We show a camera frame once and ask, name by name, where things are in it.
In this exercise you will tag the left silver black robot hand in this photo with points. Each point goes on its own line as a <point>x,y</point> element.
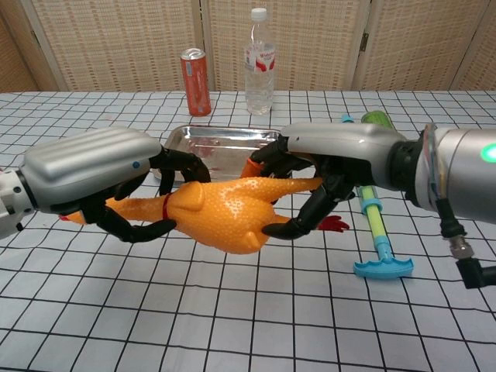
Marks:
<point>85,162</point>

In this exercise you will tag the woven beige folding screen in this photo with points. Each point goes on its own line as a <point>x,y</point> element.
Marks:
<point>116,42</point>

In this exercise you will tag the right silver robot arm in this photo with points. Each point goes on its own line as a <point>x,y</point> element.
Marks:
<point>457,174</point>

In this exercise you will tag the metal screen hinge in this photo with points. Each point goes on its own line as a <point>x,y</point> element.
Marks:
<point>364,42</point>

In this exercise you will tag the orange rubber chicken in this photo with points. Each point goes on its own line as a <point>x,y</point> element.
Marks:
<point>228,209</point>

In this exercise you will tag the orange drink can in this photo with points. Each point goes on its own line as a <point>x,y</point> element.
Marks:
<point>197,85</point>

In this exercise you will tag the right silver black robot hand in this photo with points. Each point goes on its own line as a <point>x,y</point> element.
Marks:
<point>348,149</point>

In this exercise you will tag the blue green water pump toy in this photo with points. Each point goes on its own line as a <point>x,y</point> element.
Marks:
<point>377,224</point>

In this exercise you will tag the clear plastic water bottle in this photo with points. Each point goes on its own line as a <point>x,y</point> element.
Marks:
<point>259,85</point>

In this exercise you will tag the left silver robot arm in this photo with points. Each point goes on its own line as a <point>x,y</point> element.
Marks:
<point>9,201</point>

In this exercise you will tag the white black checkered tablecloth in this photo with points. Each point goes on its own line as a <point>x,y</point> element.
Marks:
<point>232,310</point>

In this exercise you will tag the silver metal tray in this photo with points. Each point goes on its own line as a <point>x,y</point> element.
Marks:
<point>228,145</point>

